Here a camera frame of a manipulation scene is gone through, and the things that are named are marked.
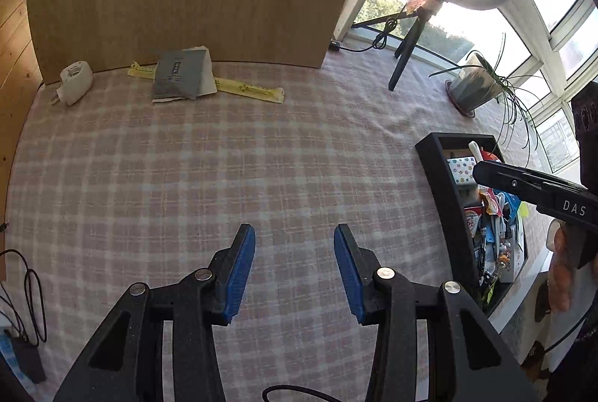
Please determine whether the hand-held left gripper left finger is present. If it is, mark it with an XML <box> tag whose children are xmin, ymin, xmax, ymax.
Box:
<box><xmin>53</xmin><ymin>223</ymin><xmax>257</xmax><ymax>402</ymax></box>

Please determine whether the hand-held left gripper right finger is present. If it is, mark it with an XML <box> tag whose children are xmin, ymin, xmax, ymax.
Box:
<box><xmin>333</xmin><ymin>223</ymin><xmax>538</xmax><ymax>402</ymax></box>

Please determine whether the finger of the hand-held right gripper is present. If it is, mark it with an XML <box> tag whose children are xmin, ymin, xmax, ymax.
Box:
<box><xmin>473</xmin><ymin>160</ymin><xmax>557</xmax><ymax>209</ymax></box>

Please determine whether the black tray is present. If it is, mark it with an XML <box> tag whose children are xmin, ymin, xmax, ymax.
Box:
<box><xmin>415</xmin><ymin>132</ymin><xmax>528</xmax><ymax>319</ymax></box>

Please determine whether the black pen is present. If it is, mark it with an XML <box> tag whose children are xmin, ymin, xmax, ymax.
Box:
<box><xmin>474</xmin><ymin>224</ymin><xmax>487</xmax><ymax>286</ymax></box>

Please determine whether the person's right hand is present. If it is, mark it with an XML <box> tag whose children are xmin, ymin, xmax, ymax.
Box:
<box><xmin>546</xmin><ymin>220</ymin><xmax>585</xmax><ymax>314</ymax></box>

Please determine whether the white dotted box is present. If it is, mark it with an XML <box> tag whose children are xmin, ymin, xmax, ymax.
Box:
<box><xmin>446</xmin><ymin>156</ymin><xmax>477</xmax><ymax>188</ymax></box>

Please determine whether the red white snack packet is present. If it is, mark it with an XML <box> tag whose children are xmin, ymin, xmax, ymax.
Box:
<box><xmin>463</xmin><ymin>206</ymin><xmax>484</xmax><ymax>239</ymax></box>

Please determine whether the brown plant saucer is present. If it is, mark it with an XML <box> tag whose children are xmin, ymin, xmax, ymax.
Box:
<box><xmin>445</xmin><ymin>79</ymin><xmax>476</xmax><ymax>119</ymax></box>

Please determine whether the potted plant grey pot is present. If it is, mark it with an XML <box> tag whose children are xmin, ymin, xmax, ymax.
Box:
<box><xmin>429</xmin><ymin>33</ymin><xmax>545</xmax><ymax>169</ymax></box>

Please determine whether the black tripod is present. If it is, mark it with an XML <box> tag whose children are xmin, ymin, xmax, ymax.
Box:
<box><xmin>352</xmin><ymin>0</ymin><xmax>444</xmax><ymax>92</ymax></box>

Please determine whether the long yellow paper wrapper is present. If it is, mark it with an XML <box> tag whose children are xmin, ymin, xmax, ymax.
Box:
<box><xmin>127</xmin><ymin>62</ymin><xmax>286</xmax><ymax>104</ymax></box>

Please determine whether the white paper packet green logo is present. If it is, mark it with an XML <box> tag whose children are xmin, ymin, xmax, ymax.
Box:
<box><xmin>153</xmin><ymin>46</ymin><xmax>219</xmax><ymax>104</ymax></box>

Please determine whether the grey striped packet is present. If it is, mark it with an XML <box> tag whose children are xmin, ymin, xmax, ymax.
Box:
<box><xmin>152</xmin><ymin>50</ymin><xmax>206</xmax><ymax>102</ymax></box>

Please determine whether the black power adapter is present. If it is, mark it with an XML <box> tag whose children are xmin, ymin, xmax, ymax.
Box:
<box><xmin>9</xmin><ymin>334</ymin><xmax>47</xmax><ymax>384</ymax></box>

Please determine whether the white plug adapter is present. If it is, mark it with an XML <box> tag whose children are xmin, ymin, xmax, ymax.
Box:
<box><xmin>50</xmin><ymin>61</ymin><xmax>94</xmax><ymax>107</ymax></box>

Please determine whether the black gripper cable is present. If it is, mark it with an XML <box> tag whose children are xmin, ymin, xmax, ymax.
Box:
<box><xmin>262</xmin><ymin>384</ymin><xmax>365</xmax><ymax>402</ymax></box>

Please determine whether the thin black cable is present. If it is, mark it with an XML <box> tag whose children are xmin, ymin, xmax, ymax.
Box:
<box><xmin>0</xmin><ymin>249</ymin><xmax>47</xmax><ymax>347</ymax></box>

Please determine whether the black ring light cable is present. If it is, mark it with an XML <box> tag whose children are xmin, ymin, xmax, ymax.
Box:
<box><xmin>329</xmin><ymin>16</ymin><xmax>398</xmax><ymax>54</ymax></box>

